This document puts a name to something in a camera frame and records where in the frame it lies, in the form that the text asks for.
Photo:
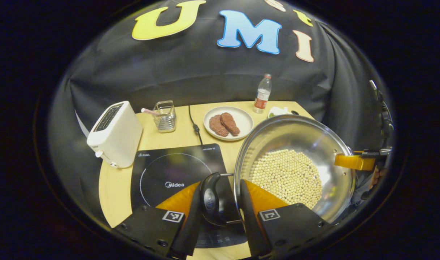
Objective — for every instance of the pile of soybeans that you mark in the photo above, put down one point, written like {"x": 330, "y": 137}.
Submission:
{"x": 288, "y": 177}

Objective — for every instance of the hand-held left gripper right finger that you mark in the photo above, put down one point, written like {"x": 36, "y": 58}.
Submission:
{"x": 250, "y": 231}

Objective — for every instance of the black backdrop cloth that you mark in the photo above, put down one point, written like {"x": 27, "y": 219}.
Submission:
{"x": 191, "y": 76}

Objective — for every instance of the white round plate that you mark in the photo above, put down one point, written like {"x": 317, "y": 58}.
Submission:
{"x": 241, "y": 121}

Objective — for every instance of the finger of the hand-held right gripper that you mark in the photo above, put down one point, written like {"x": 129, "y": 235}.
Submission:
{"x": 353, "y": 161}

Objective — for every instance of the pink stick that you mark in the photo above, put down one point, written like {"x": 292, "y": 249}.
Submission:
{"x": 149, "y": 111}

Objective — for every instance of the clear plastic water bottle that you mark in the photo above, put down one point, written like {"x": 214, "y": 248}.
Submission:
{"x": 262, "y": 95}

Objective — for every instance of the black induction cooktop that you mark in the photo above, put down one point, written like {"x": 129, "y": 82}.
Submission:
{"x": 162, "y": 169}

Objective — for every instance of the steel pot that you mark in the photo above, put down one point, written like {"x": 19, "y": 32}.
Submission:
{"x": 295, "y": 137}

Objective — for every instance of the white toaster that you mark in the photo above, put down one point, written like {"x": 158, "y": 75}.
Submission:
{"x": 117, "y": 137}

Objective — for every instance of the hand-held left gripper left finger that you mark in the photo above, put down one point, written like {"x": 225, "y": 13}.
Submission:
{"x": 191, "y": 227}

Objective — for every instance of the brown meat patty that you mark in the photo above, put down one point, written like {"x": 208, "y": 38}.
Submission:
{"x": 218, "y": 126}
{"x": 230, "y": 123}

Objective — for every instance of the white divided dish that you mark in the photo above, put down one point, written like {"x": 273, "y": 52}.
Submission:
{"x": 277, "y": 111}

